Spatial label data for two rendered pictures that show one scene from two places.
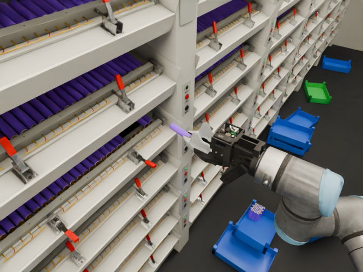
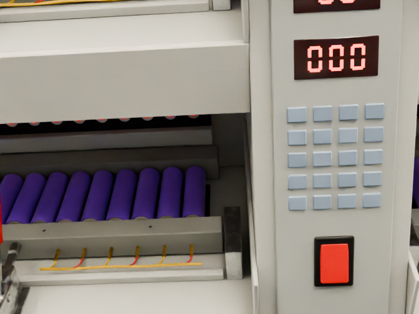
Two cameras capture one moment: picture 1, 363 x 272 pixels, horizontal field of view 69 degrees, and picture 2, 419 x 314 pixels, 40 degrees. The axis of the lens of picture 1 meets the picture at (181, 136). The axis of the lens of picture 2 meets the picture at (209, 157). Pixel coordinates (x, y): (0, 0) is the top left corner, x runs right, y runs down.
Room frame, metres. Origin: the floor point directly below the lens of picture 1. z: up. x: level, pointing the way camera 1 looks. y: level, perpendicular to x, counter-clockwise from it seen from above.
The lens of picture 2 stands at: (0.47, -0.24, 1.54)
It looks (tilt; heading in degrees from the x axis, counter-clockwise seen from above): 18 degrees down; 57
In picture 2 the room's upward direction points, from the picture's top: 3 degrees counter-clockwise
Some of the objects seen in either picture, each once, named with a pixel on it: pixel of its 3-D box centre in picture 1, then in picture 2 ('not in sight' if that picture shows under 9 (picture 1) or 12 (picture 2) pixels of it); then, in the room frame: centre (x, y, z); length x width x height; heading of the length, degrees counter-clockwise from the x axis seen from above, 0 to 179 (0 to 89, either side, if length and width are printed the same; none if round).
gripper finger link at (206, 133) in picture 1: (204, 131); not in sight; (0.52, -0.06, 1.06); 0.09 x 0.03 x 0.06; 50
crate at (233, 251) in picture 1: (244, 251); not in sight; (0.66, -0.36, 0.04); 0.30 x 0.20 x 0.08; 54
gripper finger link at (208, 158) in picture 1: (210, 154); not in sight; (0.46, -0.07, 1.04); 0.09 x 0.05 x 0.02; 58
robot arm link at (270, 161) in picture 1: (268, 168); not in sight; (0.39, -0.20, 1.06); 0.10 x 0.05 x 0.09; 144
